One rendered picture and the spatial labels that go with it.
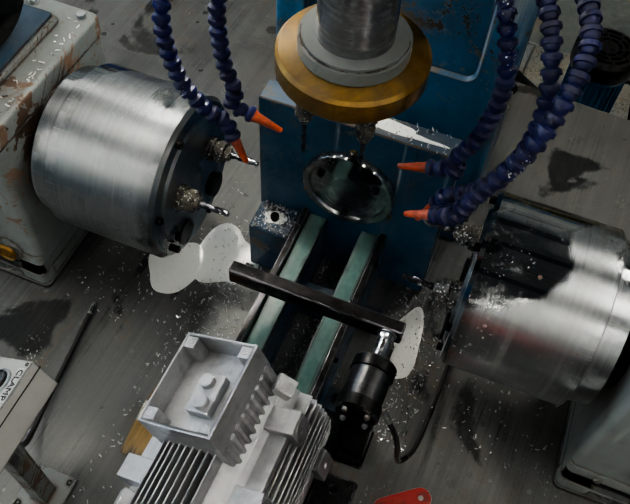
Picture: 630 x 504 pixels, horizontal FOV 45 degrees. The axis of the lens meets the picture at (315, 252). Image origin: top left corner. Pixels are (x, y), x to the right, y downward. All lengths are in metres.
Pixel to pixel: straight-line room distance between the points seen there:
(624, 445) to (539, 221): 0.31
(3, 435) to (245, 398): 0.29
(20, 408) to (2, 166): 0.35
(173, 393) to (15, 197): 0.42
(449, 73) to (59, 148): 0.55
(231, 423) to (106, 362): 0.46
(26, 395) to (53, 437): 0.27
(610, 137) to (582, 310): 0.76
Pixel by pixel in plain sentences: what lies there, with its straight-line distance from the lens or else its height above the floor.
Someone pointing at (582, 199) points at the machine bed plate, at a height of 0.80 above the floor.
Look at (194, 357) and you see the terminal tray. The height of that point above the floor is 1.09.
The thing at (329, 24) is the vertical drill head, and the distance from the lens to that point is 0.83.
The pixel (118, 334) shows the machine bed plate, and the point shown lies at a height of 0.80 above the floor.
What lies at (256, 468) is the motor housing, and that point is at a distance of 0.88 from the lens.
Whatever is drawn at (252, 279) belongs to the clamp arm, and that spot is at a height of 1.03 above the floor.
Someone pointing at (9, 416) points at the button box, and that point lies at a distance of 0.97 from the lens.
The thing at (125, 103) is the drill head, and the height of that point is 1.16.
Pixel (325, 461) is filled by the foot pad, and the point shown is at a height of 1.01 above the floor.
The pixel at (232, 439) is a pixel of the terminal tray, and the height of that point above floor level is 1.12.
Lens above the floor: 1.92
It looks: 56 degrees down
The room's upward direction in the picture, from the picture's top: 5 degrees clockwise
